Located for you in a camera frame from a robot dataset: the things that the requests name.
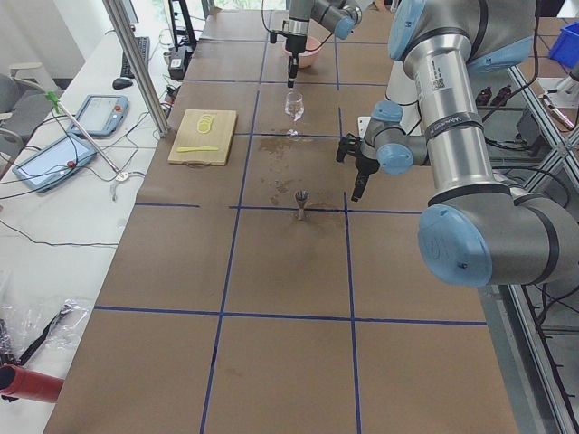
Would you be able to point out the black computer mouse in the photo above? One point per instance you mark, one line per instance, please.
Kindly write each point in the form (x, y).
(121, 83)

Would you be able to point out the aluminium frame post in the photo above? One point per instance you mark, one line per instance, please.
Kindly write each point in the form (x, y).
(121, 25)

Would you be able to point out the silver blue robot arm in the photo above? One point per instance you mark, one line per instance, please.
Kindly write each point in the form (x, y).
(478, 229)
(338, 17)

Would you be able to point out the black power adapter box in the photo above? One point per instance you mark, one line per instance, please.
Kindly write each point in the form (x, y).
(178, 62)

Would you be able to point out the pink bowl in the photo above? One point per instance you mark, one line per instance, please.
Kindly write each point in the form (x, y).
(309, 56)

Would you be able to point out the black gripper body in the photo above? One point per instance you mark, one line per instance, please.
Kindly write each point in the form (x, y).
(365, 166)
(296, 43)

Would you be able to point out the metal rod with green tip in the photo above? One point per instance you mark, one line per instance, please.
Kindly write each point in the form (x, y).
(120, 175)

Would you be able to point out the yellow plastic knife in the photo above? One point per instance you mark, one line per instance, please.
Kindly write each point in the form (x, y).
(190, 149)

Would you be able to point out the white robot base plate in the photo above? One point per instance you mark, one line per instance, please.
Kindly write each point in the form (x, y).
(362, 124)

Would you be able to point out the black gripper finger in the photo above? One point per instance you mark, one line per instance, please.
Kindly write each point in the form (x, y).
(359, 187)

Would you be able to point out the bamboo cutting board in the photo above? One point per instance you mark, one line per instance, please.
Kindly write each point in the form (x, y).
(221, 135)

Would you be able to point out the clear wine glass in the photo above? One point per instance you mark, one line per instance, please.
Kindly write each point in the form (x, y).
(294, 108)

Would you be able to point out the blue storage bin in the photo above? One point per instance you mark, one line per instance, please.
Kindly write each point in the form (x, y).
(565, 49)

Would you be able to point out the clear plastic bag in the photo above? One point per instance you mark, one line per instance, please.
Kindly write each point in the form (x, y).
(53, 323)

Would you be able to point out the steel double jigger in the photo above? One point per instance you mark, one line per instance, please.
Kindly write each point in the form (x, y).
(301, 198)

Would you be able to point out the blue teach pendant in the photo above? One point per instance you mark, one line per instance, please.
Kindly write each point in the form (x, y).
(55, 163)
(100, 115)

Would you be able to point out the near blue teach pendant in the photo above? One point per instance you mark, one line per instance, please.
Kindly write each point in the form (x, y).
(55, 163)

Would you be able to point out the far blue teach pendant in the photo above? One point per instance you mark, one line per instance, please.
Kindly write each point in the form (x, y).
(100, 115)

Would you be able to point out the red thermos bottle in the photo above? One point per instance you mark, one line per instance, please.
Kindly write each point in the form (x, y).
(20, 383)

